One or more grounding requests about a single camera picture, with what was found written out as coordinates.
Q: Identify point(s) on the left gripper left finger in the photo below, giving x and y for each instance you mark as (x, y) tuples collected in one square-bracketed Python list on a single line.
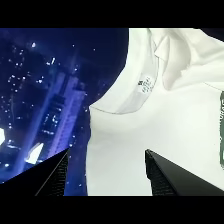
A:
[(43, 178)]

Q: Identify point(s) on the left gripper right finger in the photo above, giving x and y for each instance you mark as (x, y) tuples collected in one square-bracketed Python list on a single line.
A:
[(176, 181)]

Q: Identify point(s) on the white T-shirt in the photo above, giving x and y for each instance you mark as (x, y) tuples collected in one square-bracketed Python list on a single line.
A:
[(160, 133)]

